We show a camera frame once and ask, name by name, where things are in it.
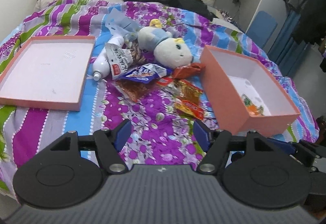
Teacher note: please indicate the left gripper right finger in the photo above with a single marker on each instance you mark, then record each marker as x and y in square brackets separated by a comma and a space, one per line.
[215, 144]

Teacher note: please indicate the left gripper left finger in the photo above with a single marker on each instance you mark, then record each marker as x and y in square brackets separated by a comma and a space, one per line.
[109, 143]

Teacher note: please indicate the red yellow snack packet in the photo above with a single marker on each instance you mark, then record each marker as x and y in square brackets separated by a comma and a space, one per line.
[189, 108]

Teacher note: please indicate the blue white snack bag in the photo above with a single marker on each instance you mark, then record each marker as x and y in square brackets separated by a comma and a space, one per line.
[146, 73]

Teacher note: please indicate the brown sticks snack packet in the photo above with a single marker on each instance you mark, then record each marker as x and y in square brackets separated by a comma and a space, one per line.
[184, 90]

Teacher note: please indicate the pink cardboard box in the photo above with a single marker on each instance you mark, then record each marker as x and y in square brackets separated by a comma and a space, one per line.
[244, 95]

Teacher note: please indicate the orange clear snack packet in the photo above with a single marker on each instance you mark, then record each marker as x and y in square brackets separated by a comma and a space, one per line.
[134, 91]

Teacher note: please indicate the dark red crumpled packet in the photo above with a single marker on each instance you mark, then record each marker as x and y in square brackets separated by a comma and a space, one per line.
[190, 70]

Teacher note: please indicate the white plastic bottle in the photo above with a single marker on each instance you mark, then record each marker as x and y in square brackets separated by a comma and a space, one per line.
[101, 66]

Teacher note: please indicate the red white small packet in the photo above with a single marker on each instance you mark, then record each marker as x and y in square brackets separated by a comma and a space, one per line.
[165, 81]

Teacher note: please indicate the colourful striped floral bedspread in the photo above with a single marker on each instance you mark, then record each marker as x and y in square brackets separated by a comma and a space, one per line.
[159, 135]

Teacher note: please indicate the pink box lid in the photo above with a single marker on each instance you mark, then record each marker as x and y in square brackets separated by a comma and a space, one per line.
[48, 72]

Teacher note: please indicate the white blue plush toy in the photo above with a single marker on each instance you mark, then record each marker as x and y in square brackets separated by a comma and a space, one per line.
[169, 51]

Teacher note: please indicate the blue curtain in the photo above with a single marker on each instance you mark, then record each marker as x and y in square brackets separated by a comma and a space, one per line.
[285, 52]

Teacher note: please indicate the light blue plastic bag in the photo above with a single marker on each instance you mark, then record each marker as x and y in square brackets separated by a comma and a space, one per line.
[118, 24]

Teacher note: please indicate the hanging dark clothes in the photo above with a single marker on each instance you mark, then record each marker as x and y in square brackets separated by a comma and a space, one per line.
[311, 25]

